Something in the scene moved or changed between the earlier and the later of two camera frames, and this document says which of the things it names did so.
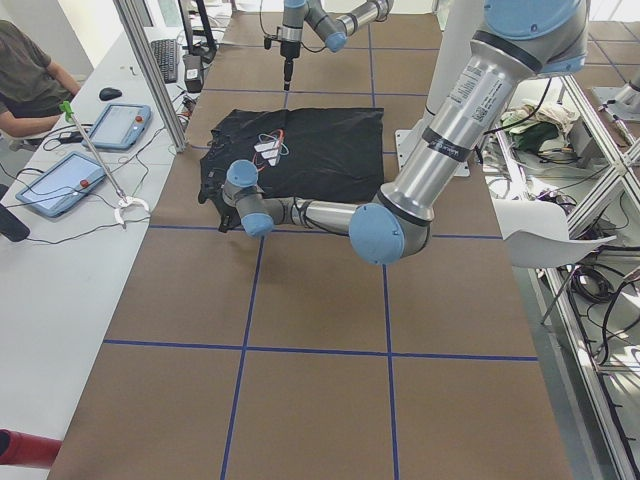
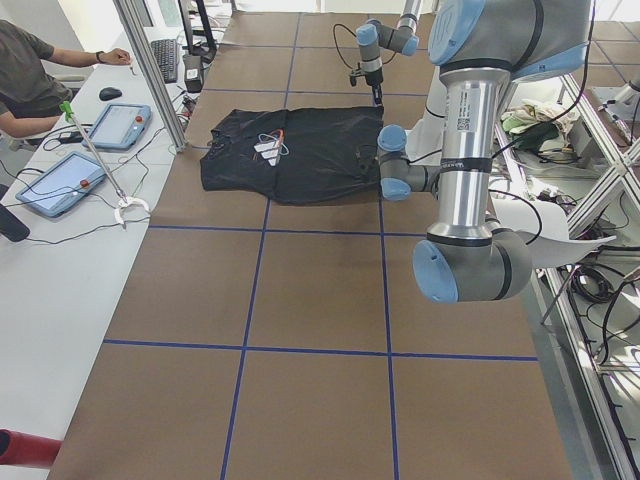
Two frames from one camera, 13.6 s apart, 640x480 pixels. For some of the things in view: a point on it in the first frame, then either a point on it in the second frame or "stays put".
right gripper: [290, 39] -> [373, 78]
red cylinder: [28, 449] stays put
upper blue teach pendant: [119, 126] stays put
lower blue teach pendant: [58, 187] stays put
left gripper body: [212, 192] -> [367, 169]
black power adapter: [193, 68] stays put
